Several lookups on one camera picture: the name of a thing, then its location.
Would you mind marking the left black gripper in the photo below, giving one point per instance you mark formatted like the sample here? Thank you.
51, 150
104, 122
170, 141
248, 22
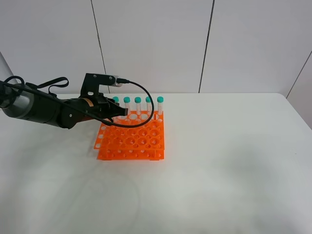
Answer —
101, 107

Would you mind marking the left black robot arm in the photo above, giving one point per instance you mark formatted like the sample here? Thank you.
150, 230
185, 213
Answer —
48, 109

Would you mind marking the orange test tube rack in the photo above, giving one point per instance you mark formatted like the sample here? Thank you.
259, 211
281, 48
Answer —
142, 143

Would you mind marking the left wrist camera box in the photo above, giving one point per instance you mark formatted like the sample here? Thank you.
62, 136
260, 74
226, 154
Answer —
91, 83

